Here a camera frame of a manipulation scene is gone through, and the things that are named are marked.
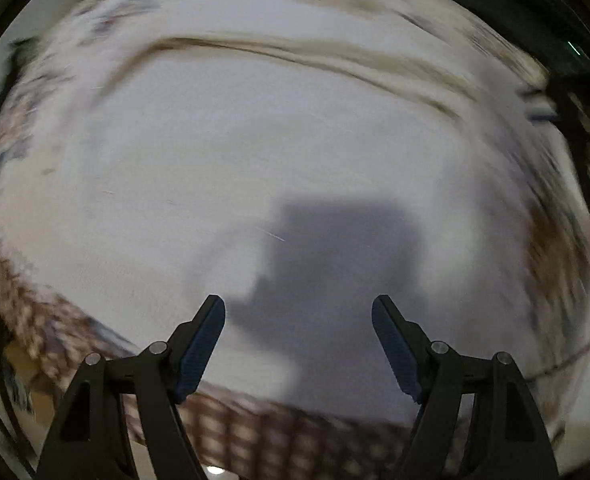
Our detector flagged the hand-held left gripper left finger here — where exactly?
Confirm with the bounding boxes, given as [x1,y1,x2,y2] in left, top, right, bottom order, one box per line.
[35,294,226,480]

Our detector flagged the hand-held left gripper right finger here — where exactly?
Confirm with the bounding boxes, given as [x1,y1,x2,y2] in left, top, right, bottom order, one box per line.
[371,294,561,480]

